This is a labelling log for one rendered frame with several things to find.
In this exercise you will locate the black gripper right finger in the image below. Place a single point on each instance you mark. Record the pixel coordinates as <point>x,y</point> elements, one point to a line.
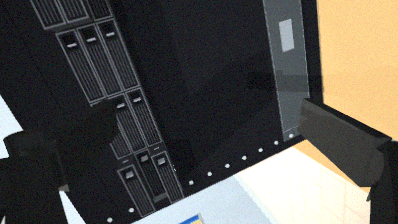
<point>364,154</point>

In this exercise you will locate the tan wooden board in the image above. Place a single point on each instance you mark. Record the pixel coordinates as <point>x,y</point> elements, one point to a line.
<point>359,65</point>

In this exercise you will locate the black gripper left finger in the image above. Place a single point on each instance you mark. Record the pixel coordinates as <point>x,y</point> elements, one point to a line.
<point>39,167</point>

